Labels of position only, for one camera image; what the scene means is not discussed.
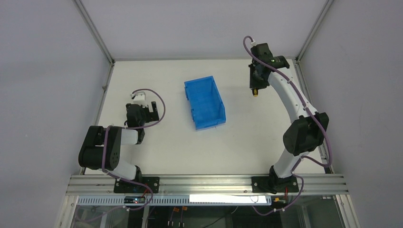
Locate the black yellow screwdriver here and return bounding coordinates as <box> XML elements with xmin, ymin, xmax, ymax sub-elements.
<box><xmin>252</xmin><ymin>88</ymin><xmax>259</xmax><ymax>97</ymax></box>

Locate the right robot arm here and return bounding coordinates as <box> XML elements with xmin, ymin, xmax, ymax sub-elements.
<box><xmin>249</xmin><ymin>43</ymin><xmax>329</xmax><ymax>193</ymax></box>

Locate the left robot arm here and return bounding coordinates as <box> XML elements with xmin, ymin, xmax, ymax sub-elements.
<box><xmin>78</xmin><ymin>101</ymin><xmax>160</xmax><ymax>182</ymax></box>

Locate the blue plastic bin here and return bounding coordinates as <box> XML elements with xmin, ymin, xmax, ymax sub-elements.
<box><xmin>184</xmin><ymin>76</ymin><xmax>226</xmax><ymax>131</ymax></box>

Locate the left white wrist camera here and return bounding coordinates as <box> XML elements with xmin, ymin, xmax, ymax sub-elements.
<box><xmin>130</xmin><ymin>91</ymin><xmax>147</xmax><ymax>106</ymax></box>

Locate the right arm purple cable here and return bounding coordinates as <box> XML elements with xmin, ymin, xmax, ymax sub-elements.
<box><xmin>242</xmin><ymin>35</ymin><xmax>334</xmax><ymax>217</ymax></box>

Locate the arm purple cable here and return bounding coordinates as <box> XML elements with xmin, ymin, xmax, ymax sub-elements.
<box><xmin>242</xmin><ymin>35</ymin><xmax>334</xmax><ymax>217</ymax></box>
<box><xmin>100</xmin><ymin>88</ymin><xmax>166</xmax><ymax>211</ymax></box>

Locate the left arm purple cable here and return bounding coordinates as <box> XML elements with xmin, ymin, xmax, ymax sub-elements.
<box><xmin>100</xmin><ymin>88</ymin><xmax>166</xmax><ymax>211</ymax></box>

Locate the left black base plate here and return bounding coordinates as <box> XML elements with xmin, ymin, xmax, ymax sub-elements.
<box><xmin>113</xmin><ymin>176</ymin><xmax>160</xmax><ymax>194</ymax></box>

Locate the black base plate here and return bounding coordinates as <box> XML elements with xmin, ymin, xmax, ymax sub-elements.
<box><xmin>251</xmin><ymin>176</ymin><xmax>299</xmax><ymax>194</ymax></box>
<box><xmin>113</xmin><ymin>176</ymin><xmax>160</xmax><ymax>194</ymax></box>

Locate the aluminium front rail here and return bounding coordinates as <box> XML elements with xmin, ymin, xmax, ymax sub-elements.
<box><xmin>66</xmin><ymin>174</ymin><xmax>349</xmax><ymax>196</ymax></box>

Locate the white slotted cable duct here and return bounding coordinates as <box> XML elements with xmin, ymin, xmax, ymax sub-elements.
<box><xmin>77</xmin><ymin>194</ymin><xmax>272</xmax><ymax>206</ymax></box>

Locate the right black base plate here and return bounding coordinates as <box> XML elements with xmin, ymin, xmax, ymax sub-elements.
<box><xmin>251</xmin><ymin>176</ymin><xmax>299</xmax><ymax>194</ymax></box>

